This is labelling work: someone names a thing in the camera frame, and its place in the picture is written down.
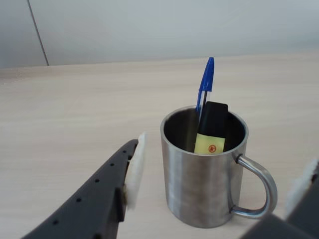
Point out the yellow highlighter black cap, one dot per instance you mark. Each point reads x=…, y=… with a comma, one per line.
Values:
x=214, y=119

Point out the silver metal cup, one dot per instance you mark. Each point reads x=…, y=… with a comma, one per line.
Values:
x=199, y=186

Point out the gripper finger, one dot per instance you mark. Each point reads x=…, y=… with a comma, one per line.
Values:
x=309, y=199
x=87, y=199

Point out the blue capped ballpoint pen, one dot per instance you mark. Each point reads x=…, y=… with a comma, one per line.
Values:
x=208, y=74

